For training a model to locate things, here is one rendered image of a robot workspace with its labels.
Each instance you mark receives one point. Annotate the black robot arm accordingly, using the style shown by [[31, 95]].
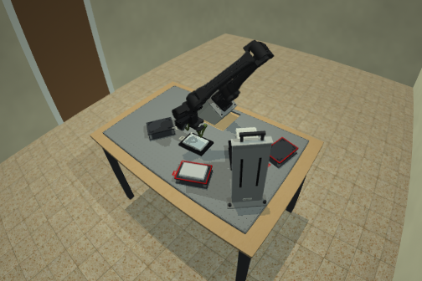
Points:
[[227, 82]]

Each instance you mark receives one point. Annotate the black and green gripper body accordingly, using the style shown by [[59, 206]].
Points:
[[199, 121]]

